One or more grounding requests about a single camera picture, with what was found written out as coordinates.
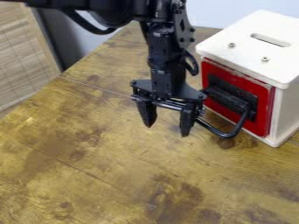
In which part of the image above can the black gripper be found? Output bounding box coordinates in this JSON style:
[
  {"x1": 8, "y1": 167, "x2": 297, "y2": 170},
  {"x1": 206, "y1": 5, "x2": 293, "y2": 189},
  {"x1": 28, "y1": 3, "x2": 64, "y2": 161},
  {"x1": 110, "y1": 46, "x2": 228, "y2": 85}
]
[{"x1": 131, "y1": 49, "x2": 207, "y2": 137}]

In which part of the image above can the black metal drawer handle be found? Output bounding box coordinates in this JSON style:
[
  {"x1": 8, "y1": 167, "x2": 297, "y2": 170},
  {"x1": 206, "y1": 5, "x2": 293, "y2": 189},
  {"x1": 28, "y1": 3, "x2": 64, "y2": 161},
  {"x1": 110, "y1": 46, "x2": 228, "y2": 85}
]
[{"x1": 195, "y1": 74, "x2": 258, "y2": 139}]

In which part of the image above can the red drawer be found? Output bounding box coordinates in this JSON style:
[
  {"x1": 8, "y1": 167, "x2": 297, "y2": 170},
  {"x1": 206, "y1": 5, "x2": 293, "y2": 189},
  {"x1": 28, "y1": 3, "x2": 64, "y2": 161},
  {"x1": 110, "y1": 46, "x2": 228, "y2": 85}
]
[{"x1": 200, "y1": 58, "x2": 277, "y2": 137}]

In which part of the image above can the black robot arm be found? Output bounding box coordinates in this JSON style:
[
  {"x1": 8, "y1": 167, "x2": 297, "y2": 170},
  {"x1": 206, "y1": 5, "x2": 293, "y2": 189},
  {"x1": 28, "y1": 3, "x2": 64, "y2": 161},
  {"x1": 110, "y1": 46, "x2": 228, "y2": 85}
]
[{"x1": 24, "y1": 0, "x2": 204, "y2": 137}]

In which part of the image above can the white wooden box cabinet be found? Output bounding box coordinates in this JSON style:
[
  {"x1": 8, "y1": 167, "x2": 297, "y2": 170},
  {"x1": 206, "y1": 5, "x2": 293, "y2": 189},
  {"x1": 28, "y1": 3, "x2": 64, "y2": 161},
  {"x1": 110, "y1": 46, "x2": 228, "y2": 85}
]
[{"x1": 196, "y1": 10, "x2": 299, "y2": 147}]

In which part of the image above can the wooden slatted panel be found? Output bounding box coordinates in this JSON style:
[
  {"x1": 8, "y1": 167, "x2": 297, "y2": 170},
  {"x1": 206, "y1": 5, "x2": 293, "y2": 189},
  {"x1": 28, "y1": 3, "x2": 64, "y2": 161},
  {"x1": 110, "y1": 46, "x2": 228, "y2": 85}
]
[{"x1": 0, "y1": 2, "x2": 62, "y2": 111}]

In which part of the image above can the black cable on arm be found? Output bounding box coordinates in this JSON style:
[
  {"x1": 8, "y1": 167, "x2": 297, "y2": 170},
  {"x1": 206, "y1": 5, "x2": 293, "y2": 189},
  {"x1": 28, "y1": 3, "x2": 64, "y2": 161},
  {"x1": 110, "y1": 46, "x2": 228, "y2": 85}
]
[{"x1": 182, "y1": 50, "x2": 200, "y2": 77}]

